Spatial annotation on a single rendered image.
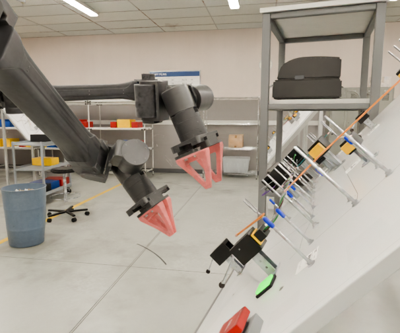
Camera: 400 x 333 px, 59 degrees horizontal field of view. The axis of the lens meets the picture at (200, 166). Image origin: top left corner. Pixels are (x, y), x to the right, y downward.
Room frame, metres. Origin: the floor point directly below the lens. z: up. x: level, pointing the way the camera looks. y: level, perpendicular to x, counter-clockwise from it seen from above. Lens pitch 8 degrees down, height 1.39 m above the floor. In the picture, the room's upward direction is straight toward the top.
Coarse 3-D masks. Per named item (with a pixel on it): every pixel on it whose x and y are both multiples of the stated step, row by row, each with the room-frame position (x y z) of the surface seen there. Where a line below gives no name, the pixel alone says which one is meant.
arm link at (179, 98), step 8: (168, 88) 0.69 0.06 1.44; (176, 88) 0.68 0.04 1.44; (184, 88) 0.69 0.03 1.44; (192, 88) 0.73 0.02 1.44; (168, 96) 0.68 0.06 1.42; (176, 96) 0.68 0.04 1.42; (184, 96) 0.68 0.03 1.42; (192, 96) 0.70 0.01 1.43; (168, 104) 0.68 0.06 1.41; (176, 104) 0.68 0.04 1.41; (184, 104) 0.68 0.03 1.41; (192, 104) 0.68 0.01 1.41; (168, 112) 0.69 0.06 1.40; (176, 112) 0.68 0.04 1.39
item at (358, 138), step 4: (352, 132) 0.81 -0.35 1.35; (352, 136) 0.79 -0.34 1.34; (356, 136) 0.80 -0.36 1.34; (360, 136) 0.85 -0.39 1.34; (344, 140) 0.80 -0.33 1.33; (356, 140) 0.79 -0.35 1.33; (360, 140) 0.80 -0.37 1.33; (340, 144) 0.81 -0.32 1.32; (344, 144) 0.79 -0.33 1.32; (360, 144) 0.78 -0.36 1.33; (364, 148) 0.80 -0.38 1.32; (352, 152) 0.79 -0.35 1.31; (356, 152) 0.80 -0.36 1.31; (376, 152) 0.78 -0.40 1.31; (360, 156) 0.80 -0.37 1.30; (364, 156) 0.80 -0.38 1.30; (364, 160) 0.79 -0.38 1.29; (368, 160) 0.79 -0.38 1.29; (364, 164) 0.79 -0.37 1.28
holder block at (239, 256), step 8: (248, 232) 0.66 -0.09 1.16; (240, 240) 0.65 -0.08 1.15; (248, 240) 0.65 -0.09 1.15; (264, 240) 0.67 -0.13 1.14; (232, 248) 0.66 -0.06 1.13; (240, 248) 0.65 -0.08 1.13; (248, 248) 0.65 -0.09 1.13; (256, 248) 0.64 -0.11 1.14; (240, 256) 0.66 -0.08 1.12; (248, 256) 0.65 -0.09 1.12
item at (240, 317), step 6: (240, 312) 0.45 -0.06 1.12; (246, 312) 0.46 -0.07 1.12; (234, 318) 0.45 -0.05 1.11; (240, 318) 0.44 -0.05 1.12; (246, 318) 0.44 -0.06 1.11; (228, 324) 0.45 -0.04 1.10; (234, 324) 0.43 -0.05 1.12; (240, 324) 0.43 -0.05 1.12; (246, 324) 0.45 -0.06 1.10; (222, 330) 0.45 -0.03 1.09; (228, 330) 0.43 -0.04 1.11; (234, 330) 0.42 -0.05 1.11; (240, 330) 0.42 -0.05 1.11
